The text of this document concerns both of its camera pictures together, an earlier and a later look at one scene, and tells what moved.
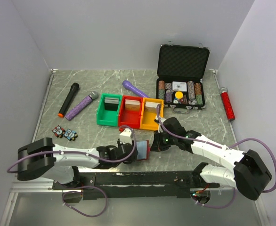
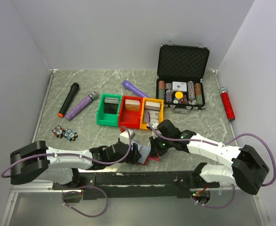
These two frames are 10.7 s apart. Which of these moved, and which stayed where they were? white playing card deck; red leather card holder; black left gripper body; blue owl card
Moved: red leather card holder
Stayed: black left gripper body; blue owl card; white playing card deck
